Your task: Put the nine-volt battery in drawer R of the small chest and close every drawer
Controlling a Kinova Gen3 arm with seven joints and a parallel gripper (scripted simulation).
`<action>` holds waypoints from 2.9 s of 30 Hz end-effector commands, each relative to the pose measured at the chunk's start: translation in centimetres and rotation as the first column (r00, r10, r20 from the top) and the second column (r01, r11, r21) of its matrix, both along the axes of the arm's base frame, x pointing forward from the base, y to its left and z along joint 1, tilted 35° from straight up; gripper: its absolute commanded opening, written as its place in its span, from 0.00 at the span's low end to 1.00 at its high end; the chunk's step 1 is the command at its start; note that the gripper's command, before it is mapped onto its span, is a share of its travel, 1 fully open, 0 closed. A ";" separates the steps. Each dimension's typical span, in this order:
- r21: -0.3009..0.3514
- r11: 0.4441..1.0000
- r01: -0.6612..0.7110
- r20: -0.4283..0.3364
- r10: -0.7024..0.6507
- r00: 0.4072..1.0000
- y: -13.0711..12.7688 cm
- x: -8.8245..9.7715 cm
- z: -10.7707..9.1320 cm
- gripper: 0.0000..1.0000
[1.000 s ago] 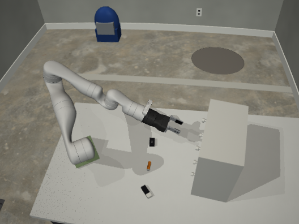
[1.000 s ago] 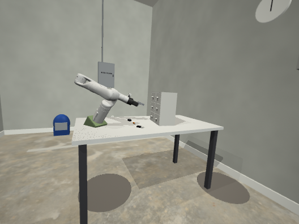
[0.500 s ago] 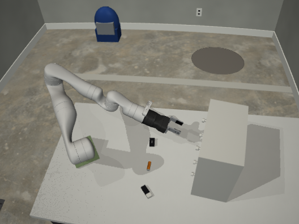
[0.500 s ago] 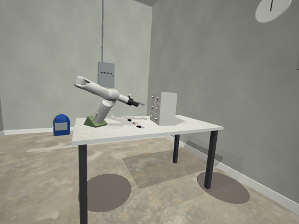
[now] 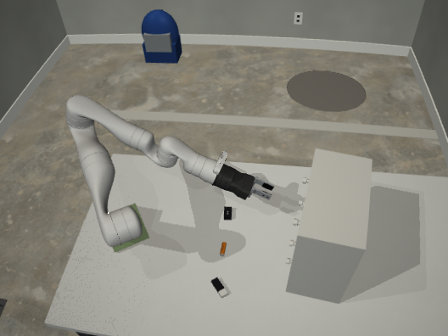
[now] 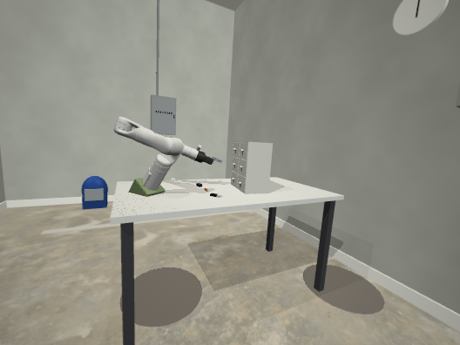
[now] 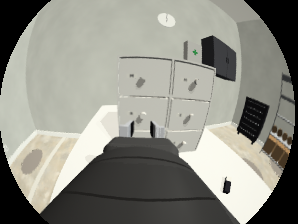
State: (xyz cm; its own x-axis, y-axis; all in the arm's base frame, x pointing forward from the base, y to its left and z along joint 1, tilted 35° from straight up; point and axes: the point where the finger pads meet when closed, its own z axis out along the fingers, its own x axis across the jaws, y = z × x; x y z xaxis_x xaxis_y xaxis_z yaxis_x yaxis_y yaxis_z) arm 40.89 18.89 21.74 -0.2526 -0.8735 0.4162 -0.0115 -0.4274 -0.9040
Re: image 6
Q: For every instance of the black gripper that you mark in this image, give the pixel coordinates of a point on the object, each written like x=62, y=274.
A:
x=199, y=156

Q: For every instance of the grey drawer front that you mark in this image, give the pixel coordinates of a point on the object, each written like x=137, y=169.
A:
x=236, y=149
x=241, y=181
x=234, y=178
x=242, y=166
x=243, y=150
x=235, y=164

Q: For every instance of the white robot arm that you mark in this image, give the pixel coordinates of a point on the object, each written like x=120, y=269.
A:
x=171, y=149

